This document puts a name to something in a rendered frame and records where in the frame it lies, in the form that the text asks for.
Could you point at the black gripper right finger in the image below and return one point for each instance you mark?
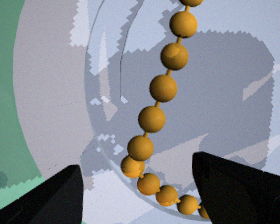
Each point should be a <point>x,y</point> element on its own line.
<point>234,193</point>

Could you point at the pale grey round board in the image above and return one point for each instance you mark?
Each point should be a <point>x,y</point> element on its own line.
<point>82,70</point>

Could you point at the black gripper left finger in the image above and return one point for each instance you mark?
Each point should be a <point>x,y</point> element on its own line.
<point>58,200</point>

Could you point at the amber bead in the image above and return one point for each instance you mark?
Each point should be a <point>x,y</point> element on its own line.
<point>167,195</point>
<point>140,148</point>
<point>131,167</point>
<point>191,3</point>
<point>202,211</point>
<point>183,24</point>
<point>174,56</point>
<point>163,88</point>
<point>149,184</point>
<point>152,119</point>
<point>187,204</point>

